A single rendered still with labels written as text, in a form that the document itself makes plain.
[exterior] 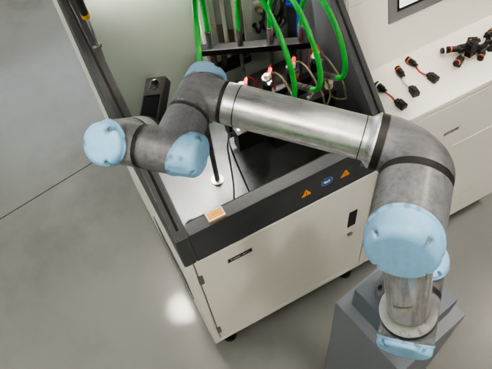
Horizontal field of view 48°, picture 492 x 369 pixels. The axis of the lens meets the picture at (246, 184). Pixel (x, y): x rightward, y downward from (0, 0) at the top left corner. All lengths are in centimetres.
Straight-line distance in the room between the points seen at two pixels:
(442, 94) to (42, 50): 253
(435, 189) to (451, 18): 111
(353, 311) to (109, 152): 87
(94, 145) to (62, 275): 176
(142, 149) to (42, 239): 191
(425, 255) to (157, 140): 44
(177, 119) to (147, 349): 161
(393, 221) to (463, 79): 104
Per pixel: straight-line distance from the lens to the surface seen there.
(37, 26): 380
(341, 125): 91
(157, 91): 109
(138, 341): 242
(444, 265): 125
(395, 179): 85
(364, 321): 152
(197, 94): 94
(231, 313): 208
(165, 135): 89
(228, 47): 167
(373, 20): 169
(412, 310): 108
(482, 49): 186
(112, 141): 90
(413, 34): 181
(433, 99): 172
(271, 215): 160
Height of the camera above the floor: 223
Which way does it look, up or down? 57 degrees down
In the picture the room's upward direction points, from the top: 8 degrees counter-clockwise
